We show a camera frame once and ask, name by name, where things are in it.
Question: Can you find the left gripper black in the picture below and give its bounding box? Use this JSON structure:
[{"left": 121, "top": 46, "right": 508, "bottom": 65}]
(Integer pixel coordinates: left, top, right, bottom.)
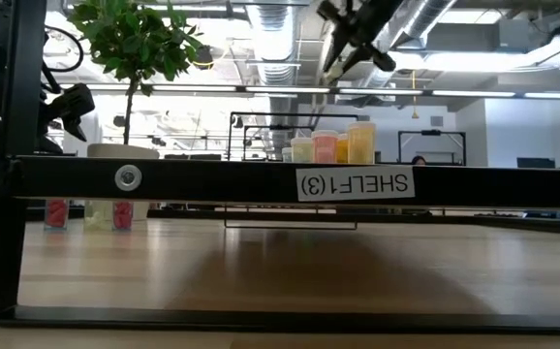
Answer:
[{"left": 41, "top": 82, "right": 96, "bottom": 143}]

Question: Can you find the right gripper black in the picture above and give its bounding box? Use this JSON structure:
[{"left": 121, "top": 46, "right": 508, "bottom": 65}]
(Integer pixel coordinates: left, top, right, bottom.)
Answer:
[{"left": 316, "top": 0, "right": 406, "bottom": 82}]

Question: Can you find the red medicine bottle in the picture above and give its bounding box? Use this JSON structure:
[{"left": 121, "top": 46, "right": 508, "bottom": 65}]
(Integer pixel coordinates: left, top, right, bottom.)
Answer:
[
  {"left": 44, "top": 199, "right": 71, "bottom": 232},
  {"left": 112, "top": 201, "right": 135, "bottom": 232}
]

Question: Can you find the tall yellow medicine bottle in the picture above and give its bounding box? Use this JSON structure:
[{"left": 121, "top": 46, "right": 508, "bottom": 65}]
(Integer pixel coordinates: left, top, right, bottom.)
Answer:
[{"left": 347, "top": 121, "right": 377, "bottom": 166}]

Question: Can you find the pale yellow medicine bottle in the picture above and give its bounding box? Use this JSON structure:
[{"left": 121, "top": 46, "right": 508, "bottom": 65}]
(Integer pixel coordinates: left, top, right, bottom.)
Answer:
[
  {"left": 83, "top": 201, "right": 114, "bottom": 232},
  {"left": 290, "top": 137, "right": 315, "bottom": 165}
]

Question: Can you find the pink medicine bottle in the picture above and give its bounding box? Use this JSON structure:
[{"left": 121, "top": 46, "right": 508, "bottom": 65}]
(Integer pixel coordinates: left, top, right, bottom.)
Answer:
[{"left": 311, "top": 129, "right": 339, "bottom": 165}]

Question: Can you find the silver shelf bolt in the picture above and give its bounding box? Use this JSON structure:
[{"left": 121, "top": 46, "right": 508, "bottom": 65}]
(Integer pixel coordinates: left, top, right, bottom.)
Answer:
[{"left": 113, "top": 164, "right": 143, "bottom": 193}]

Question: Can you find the white shelf label sticker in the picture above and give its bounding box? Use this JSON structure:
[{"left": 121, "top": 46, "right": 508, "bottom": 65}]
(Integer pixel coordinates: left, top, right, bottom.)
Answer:
[{"left": 295, "top": 165, "right": 416, "bottom": 203}]

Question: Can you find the green plant in white pot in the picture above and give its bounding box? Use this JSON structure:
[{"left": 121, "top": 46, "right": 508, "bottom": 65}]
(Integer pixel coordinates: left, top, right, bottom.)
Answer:
[{"left": 68, "top": 0, "right": 203, "bottom": 222}]

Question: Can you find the wide black monitor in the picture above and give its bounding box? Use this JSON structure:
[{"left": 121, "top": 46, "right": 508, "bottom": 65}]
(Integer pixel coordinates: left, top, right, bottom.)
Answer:
[{"left": 163, "top": 153, "right": 223, "bottom": 162}]

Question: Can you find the black ceiling dome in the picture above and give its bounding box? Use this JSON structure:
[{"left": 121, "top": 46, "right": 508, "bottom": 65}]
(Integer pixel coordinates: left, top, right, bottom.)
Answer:
[{"left": 193, "top": 46, "right": 215, "bottom": 70}]

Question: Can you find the silver spiral ceiling duct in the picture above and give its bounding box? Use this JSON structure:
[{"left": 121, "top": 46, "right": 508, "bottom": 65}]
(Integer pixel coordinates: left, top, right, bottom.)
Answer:
[
  {"left": 357, "top": 0, "right": 458, "bottom": 88},
  {"left": 245, "top": 0, "right": 305, "bottom": 87}
]

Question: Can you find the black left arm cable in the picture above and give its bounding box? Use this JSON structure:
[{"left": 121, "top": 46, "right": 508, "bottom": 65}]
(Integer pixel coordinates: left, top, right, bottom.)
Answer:
[{"left": 42, "top": 23, "right": 85, "bottom": 96}]

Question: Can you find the yellow hanging cord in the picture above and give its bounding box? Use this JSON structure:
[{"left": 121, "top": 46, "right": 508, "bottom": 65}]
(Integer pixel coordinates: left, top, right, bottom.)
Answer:
[{"left": 410, "top": 70, "right": 420, "bottom": 120}]

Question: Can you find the wooden shelf with black frame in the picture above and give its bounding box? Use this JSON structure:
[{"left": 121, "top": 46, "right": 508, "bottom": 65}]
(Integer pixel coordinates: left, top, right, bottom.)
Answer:
[{"left": 0, "top": 0, "right": 560, "bottom": 334}]

